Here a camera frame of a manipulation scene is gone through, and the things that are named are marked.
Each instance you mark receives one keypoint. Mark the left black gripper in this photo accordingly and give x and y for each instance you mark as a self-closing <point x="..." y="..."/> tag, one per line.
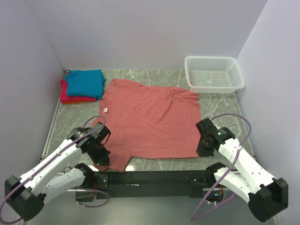
<point x="104" y="159"/>

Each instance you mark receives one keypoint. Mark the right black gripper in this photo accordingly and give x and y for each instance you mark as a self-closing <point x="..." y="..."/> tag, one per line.
<point x="201" y="152"/>

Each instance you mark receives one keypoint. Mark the salmon pink t shirt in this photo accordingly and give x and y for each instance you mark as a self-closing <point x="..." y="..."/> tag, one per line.
<point x="148" y="122"/>

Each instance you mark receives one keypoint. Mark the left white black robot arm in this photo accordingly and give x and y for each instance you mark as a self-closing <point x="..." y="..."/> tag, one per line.
<point x="28" y="194"/>

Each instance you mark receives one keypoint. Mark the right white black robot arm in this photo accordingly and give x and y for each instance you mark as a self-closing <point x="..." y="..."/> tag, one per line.
<point x="265" y="195"/>

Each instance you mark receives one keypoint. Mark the black base beam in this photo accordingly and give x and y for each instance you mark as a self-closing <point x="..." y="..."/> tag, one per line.
<point x="154" y="183"/>

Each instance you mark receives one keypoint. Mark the folded orange t shirt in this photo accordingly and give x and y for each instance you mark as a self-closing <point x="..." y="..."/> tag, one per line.
<point x="74" y="102"/>

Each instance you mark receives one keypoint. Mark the folded magenta t shirt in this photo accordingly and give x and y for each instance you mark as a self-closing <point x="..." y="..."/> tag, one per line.
<point x="64" y="97"/>

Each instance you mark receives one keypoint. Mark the folded blue t shirt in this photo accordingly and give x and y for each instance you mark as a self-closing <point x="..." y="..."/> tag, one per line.
<point x="89" y="83"/>

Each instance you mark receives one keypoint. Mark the white plastic basket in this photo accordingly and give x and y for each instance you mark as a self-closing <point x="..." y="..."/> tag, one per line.
<point x="208" y="74"/>

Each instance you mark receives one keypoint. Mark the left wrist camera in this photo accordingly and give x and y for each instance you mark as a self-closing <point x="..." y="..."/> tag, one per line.
<point x="86" y="135"/>

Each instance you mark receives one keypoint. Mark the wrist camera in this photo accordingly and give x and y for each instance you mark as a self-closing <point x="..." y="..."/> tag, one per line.
<point x="86" y="135"/>
<point x="206" y="127"/>

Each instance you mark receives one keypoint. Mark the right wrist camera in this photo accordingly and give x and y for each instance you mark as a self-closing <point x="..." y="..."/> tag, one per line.
<point x="206" y="127"/>

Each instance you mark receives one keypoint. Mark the aluminium rail frame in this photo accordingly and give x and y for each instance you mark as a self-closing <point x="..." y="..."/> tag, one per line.
<point x="265" y="195"/>

